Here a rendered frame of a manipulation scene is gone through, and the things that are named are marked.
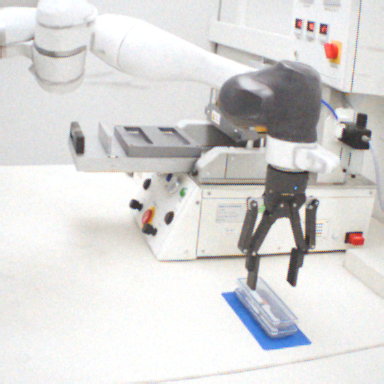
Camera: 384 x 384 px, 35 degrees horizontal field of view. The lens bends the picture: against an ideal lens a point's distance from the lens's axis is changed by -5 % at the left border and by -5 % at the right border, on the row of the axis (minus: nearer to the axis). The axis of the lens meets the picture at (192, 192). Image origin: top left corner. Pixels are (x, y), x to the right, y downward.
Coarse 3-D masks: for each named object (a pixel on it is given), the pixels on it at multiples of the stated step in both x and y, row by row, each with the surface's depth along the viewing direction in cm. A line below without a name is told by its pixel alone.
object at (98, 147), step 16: (96, 144) 145; (112, 144) 146; (80, 160) 133; (96, 160) 134; (112, 160) 135; (128, 160) 136; (144, 160) 137; (160, 160) 138; (176, 160) 139; (192, 160) 140
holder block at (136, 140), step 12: (120, 132) 147; (132, 132) 154; (144, 132) 149; (156, 132) 150; (168, 132) 157; (180, 132) 152; (120, 144) 146; (132, 144) 137; (144, 144) 138; (156, 144) 139; (168, 144) 140; (180, 144) 148; (192, 144) 142; (132, 156) 137; (144, 156) 138; (156, 156) 138; (168, 156) 139; (180, 156) 140; (192, 156) 141
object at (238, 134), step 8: (208, 104) 160; (208, 112) 160; (216, 112) 154; (208, 120) 160; (216, 120) 154; (224, 120) 148; (224, 128) 148; (232, 128) 143; (240, 128) 140; (232, 136) 143; (240, 136) 139; (248, 136) 139; (256, 136) 139
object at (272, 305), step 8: (240, 280) 124; (248, 288) 121; (256, 288) 121; (264, 288) 122; (256, 296) 118; (264, 296) 118; (272, 296) 118; (264, 304) 115; (272, 304) 115; (280, 304) 115; (264, 312) 112; (272, 312) 112; (280, 312) 112; (288, 312) 113; (272, 320) 109; (280, 320) 110; (288, 320) 110
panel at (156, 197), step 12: (156, 180) 160; (192, 180) 141; (144, 192) 164; (156, 192) 156; (168, 192) 149; (144, 204) 160; (156, 204) 153; (168, 204) 146; (180, 204) 140; (156, 216) 150; (168, 228) 141; (156, 240) 144; (156, 252) 141
